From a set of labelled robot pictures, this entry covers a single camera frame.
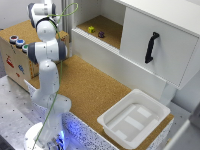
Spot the purple block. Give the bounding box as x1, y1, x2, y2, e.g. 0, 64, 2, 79
97, 31, 106, 38

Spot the white cabinet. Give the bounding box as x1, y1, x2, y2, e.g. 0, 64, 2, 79
71, 0, 200, 107

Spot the red button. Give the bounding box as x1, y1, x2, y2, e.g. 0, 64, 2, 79
9, 35, 19, 45

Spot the wooden drawer box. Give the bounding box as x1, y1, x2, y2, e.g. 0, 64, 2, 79
0, 19, 71, 92

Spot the blue button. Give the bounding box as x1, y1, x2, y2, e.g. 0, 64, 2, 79
15, 38, 26, 49

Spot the green cable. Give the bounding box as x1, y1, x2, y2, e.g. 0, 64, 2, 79
31, 2, 80, 150

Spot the green button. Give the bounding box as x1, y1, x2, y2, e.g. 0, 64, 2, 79
21, 44, 30, 54

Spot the black door handle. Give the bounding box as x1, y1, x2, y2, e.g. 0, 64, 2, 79
144, 31, 160, 65

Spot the white plastic box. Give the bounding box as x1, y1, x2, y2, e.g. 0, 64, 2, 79
96, 88, 172, 150

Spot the yellow block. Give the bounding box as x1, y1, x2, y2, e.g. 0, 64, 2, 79
87, 26, 96, 34

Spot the white sliding door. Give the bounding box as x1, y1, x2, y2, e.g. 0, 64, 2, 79
119, 6, 200, 91

